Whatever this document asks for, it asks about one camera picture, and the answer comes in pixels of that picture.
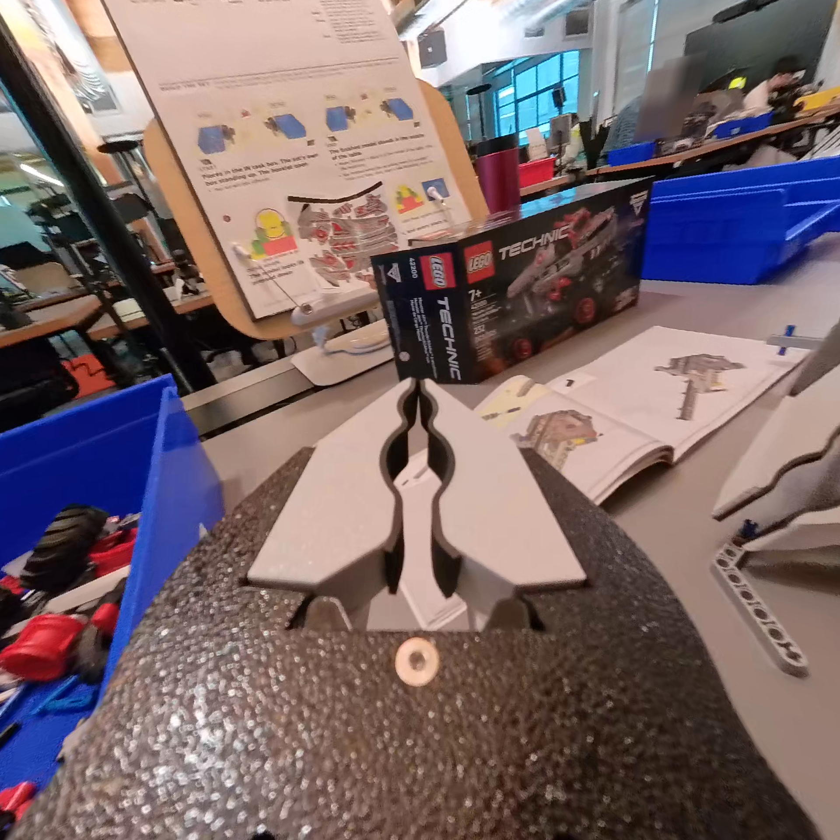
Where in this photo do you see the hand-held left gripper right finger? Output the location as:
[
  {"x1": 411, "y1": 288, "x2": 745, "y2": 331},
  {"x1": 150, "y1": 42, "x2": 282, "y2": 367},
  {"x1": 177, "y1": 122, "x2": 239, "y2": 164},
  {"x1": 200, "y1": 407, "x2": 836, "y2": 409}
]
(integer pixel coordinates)
[{"x1": 419, "y1": 379, "x2": 588, "y2": 632}]

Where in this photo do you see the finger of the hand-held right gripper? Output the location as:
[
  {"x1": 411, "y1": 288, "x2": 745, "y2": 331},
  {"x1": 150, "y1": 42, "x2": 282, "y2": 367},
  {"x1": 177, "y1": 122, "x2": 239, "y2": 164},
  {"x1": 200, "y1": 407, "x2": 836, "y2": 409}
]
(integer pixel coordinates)
[
  {"x1": 712, "y1": 331, "x2": 840, "y2": 521},
  {"x1": 748, "y1": 436, "x2": 840, "y2": 572}
]

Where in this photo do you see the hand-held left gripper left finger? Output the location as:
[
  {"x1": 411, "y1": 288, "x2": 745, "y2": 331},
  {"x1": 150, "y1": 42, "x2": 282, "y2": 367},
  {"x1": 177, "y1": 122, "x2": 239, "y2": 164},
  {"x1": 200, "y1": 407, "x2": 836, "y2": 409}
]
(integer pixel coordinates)
[{"x1": 247, "y1": 377, "x2": 421, "y2": 632}]

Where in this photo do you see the long grey lego beam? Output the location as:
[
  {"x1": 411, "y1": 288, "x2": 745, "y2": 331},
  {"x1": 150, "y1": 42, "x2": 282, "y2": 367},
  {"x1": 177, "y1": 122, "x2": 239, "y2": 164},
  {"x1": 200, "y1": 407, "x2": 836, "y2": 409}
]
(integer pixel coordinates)
[{"x1": 712, "y1": 537, "x2": 809, "y2": 678}]

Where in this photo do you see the small grey lego piece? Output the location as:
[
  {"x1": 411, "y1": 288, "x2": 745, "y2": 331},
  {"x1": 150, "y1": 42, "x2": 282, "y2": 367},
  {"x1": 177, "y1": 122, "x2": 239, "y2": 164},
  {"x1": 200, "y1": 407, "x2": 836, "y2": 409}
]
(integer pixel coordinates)
[{"x1": 766, "y1": 325, "x2": 824, "y2": 355}]

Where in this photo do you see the black lego set box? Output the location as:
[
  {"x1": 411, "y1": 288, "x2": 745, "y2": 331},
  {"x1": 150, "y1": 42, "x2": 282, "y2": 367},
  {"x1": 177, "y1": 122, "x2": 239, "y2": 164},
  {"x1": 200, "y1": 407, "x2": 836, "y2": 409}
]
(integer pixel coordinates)
[{"x1": 371, "y1": 177, "x2": 654, "y2": 385}]

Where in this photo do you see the black lego tyre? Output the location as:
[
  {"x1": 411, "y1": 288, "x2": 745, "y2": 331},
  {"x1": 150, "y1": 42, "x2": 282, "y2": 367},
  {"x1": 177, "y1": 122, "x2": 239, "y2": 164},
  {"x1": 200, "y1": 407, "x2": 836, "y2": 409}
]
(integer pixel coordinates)
[{"x1": 18, "y1": 504, "x2": 111, "y2": 592}]

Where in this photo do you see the pile of lego parts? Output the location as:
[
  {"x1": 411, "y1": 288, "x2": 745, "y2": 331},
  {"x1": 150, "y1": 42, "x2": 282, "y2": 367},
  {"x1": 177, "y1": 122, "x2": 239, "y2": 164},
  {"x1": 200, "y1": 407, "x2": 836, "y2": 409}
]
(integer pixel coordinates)
[{"x1": 0, "y1": 504, "x2": 142, "y2": 831}]

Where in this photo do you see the open instruction booklet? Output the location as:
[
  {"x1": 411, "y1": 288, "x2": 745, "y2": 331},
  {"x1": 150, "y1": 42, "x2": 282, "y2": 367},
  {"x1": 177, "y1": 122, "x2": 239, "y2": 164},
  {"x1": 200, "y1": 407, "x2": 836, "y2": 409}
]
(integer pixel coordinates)
[{"x1": 472, "y1": 326, "x2": 811, "y2": 506}]

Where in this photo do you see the white board stand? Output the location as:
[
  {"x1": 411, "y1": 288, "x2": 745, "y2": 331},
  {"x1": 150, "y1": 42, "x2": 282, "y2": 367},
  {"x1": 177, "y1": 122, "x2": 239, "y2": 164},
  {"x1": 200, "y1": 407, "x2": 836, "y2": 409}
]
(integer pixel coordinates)
[{"x1": 290, "y1": 292, "x2": 395, "y2": 387}]

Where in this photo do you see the stack of blue storage bins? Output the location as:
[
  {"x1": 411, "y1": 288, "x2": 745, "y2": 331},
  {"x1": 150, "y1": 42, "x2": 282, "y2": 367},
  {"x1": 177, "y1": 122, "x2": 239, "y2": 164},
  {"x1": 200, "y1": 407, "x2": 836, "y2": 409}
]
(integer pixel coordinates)
[{"x1": 640, "y1": 154, "x2": 840, "y2": 286}]

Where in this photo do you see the blue parts bin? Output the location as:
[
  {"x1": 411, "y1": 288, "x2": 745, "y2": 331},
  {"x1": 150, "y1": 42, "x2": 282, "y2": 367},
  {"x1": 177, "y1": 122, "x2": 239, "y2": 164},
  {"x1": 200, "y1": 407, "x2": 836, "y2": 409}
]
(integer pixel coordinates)
[{"x1": 0, "y1": 374, "x2": 227, "y2": 834}]

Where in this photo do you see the wooden poster board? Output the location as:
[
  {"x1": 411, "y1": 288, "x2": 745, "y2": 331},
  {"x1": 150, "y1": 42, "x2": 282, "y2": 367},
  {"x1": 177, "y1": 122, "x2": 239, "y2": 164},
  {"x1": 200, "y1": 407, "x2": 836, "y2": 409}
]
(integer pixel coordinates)
[{"x1": 143, "y1": 79, "x2": 490, "y2": 341}]

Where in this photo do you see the background wooden desk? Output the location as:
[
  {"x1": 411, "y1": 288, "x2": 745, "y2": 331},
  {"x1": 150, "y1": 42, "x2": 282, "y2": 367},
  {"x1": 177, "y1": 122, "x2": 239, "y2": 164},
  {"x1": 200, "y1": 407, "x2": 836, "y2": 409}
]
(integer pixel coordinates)
[{"x1": 0, "y1": 279, "x2": 217, "y2": 349}]

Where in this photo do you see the maroon cylinder bin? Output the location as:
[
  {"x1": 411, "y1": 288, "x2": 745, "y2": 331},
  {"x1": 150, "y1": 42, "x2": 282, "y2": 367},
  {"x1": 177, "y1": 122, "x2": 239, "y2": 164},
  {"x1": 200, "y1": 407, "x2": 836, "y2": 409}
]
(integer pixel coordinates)
[{"x1": 474, "y1": 150, "x2": 521, "y2": 215}]

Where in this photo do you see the black pillar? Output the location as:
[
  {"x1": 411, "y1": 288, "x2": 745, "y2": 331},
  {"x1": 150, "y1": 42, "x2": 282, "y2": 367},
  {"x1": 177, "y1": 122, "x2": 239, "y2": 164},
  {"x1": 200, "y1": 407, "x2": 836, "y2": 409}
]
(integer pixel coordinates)
[{"x1": 0, "y1": 13, "x2": 219, "y2": 395}]

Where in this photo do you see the white instruction poster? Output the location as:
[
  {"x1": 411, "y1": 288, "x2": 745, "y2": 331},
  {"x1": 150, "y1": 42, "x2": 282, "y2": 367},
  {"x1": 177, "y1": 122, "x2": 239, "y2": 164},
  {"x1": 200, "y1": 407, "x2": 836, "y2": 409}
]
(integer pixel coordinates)
[{"x1": 101, "y1": 0, "x2": 473, "y2": 320}]

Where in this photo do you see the dark wall screen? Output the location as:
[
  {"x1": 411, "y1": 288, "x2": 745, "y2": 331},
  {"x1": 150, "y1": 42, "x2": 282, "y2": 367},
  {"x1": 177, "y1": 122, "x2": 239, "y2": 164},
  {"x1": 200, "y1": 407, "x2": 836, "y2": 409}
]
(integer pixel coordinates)
[{"x1": 684, "y1": 0, "x2": 836, "y2": 93}]

